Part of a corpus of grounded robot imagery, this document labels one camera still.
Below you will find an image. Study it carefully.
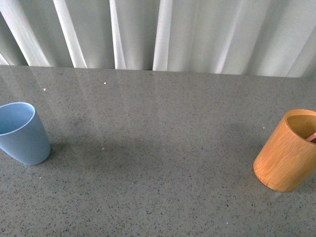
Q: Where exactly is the wooden bamboo chopstick holder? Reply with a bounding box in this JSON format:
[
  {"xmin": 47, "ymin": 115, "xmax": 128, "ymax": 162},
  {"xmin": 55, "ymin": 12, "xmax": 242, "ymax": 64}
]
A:
[{"xmin": 253, "ymin": 109, "xmax": 316, "ymax": 192}]

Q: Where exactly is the pink chopstick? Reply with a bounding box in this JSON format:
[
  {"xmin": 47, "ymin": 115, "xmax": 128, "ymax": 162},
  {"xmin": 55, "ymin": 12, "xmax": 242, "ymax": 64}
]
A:
[{"xmin": 306, "ymin": 132, "xmax": 316, "ymax": 142}]

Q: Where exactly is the white pleated curtain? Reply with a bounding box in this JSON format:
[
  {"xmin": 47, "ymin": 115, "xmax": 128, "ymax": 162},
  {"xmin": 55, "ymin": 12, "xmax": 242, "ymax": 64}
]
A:
[{"xmin": 0, "ymin": 0, "xmax": 316, "ymax": 78}]

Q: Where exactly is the light blue plastic cup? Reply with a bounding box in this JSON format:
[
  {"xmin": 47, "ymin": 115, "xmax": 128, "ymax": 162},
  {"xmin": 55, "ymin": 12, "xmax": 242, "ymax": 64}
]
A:
[{"xmin": 0, "ymin": 102, "xmax": 51, "ymax": 165}]

